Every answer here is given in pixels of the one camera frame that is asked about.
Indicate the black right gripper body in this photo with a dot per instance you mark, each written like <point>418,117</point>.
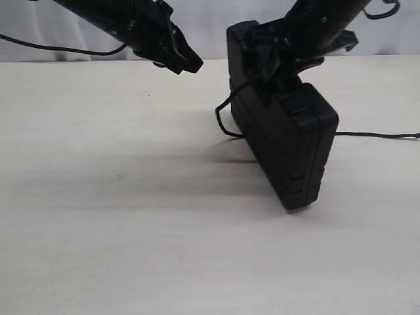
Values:
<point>305,45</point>

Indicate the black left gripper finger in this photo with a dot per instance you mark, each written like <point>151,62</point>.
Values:
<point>186,57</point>
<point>174,65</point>

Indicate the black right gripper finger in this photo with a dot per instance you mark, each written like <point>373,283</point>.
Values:
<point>260,55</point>

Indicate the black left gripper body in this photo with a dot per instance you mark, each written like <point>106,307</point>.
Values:
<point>153,30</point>

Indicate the black plastic carrying case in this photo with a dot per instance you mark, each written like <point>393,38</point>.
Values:
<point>288,125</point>

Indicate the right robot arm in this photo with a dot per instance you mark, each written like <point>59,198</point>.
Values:
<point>339,13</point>

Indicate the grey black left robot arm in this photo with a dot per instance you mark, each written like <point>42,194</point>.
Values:
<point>115,17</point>

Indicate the white backdrop curtain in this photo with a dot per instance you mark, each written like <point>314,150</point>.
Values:
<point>203,23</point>

